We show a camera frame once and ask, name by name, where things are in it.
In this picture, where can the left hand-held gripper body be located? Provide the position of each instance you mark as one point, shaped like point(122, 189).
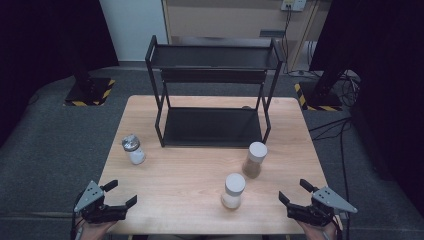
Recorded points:
point(100, 211)

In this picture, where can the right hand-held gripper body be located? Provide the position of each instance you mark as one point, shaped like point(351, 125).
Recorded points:
point(316, 213)

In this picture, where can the silver-lid glass jar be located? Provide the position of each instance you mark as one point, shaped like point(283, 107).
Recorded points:
point(135, 155)

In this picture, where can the white-lid jar with white powder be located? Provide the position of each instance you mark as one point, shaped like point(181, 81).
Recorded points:
point(233, 190)

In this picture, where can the black two-tier metal rack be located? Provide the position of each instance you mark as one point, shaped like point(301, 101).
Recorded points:
point(213, 126)

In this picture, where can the person's left hand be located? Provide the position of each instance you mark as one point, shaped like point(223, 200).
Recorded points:
point(95, 231)

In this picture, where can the person's right hand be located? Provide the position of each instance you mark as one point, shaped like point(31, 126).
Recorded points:
point(321, 233)

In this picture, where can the white-lid jar with brown powder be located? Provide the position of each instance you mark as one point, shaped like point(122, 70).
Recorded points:
point(256, 154)

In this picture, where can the black stand base, striped tape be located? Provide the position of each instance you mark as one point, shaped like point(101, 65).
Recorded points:
point(87, 94)
point(320, 100)

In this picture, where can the small brown round knob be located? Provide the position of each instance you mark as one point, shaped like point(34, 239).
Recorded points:
point(246, 107)

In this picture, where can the black curtain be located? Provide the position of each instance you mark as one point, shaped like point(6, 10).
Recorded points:
point(33, 50)
point(383, 66)

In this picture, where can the grey cabinet label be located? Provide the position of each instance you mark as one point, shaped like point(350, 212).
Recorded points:
point(272, 33)

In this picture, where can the light wooden cabinet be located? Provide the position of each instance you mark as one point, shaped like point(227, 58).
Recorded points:
point(216, 20)

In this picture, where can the white wall socket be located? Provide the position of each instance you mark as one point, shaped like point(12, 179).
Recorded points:
point(293, 4)

